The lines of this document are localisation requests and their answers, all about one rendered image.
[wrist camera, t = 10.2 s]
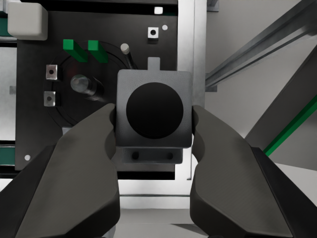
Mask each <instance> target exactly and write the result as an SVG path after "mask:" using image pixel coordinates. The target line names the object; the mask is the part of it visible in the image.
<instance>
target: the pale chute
mask: <svg viewBox="0 0 317 238"><path fill-rule="evenodd" d="M244 139H245V140H246V141H247V142H248V143H249V145H250V146H251V147H259V148H260V149H261V150H262V151H263V152H264V153H265V154H266V155H267V156H268V157H269V158H270V159H271V160H272V161H273V162H274V163H278V164H283V165H288V166H293V167H298V168H303V169H308V170H315V171H317V45H316V46H315V47H314V49H313V50H312V51H311V53H310V54H309V55H308V56H307V58H306V59H305V60H304V62H303V63H302V64H301V65H300V67H299V68H298V69H297V71H296V72H295V73H294V75H293V76H292V77H291V79H290V80H289V81H288V82H287V84H286V85H285V86H284V88H283V89H282V90H281V92H280V93H279V94H278V96H277V97H276V98H275V99H274V100H273V102H272V103H271V104H270V106H269V107H268V108H267V110H266V111H265V112H264V113H263V115H262V116H261V117H260V119H259V120H258V121H257V123H256V124H255V125H254V127H253V128H252V129H251V130H250V132H249V133H248V134H247V136H246V137H245V138H244Z"/></svg>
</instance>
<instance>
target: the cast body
mask: <svg viewBox="0 0 317 238"><path fill-rule="evenodd" d="M115 144H116V146H117V147H119V148H122V160H121V161H122V163H124V164H182V163H183V149H188V148H190V147H191V145H192V76H191V74H190V72H188V71H164V70H160V58H159V57H148V70H134V69H122V70H119V72H118V74H117V106H116V130H115Z"/></svg>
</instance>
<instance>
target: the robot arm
mask: <svg viewBox="0 0 317 238"><path fill-rule="evenodd" d="M116 106H117V105H116V104H113V103H109V104H107V105H105V106H103V107H102V108H100V109H99V110H97V111H96V112H94V113H93V114H91V115H90V116H88V117H86V118H85V119H83V120H82V121H80V122H79V123H77V124H76V125H75V126H73V127H72V128H71V129H70V130H69V131H67V132H66V133H65V134H64V135H63V136H62V137H61V138H60V139H59V140H58V141H57V142H56V143H55V144H54V145H47V146H45V147H44V148H43V149H42V150H41V151H40V152H39V153H38V154H37V155H36V156H35V157H34V158H33V159H32V160H31V161H30V162H29V163H28V164H27V165H26V166H25V167H24V168H23V169H22V170H21V171H20V172H19V173H18V174H17V175H16V176H15V177H14V178H13V179H12V180H11V181H10V182H9V183H8V184H7V185H6V186H5V187H4V188H3V189H2V190H1V191H0V238H106V237H102V236H103V235H104V234H106V233H107V232H108V231H109V230H110V229H111V228H112V227H114V226H115V225H116V224H117V223H118V221H119V219H120V195H119V186H118V178H117V168H116V166H115V164H114V163H113V162H112V161H111V159H112V157H113V156H114V154H115V153H116V144H115V136H114V133H115V130H116ZM192 134H193V136H194V140H193V145H192V154H193V155H194V157H195V158H196V160H197V162H198V164H197V165H196V167H195V171H194V175H193V180H192V187H191V191H190V217H191V220H192V221H193V223H194V224H196V225H197V226H198V227H199V228H200V229H202V230H203V231H204V232H205V233H206V234H208V235H209V237H208V238H317V207H316V206H315V204H314V203H313V202H312V201H311V200H310V199H309V198H308V197H307V196H306V195H305V194H304V193H303V192H302V191H301V190H300V189H299V188H298V187H297V186H296V185H295V184H294V183H293V182H292V181H291V180H290V179H289V178H288V177H287V176H286V175H285V174H284V173H283V172H282V171H281V170H280V169H279V168H278V166H277V165H276V164H275V163H274V162H273V161H272V160H271V159H270V158H269V157H268V156H267V155H266V154H265V153H264V152H263V151H262V150H261V149H260V148H259V147H251V146H250V145H249V143H248V142H247V141H246V140H245V139H244V138H243V137H242V136H241V135H240V134H239V133H238V132H236V131H235V130H234V129H233V128H232V127H230V126H229V125H228V124H226V123H225V122H223V121H222V120H221V119H219V118H218V117H216V116H215V115H213V114H212V113H210V112H209V111H207V110H206V109H204V108H203V107H201V106H199V105H193V106H192Z"/></svg>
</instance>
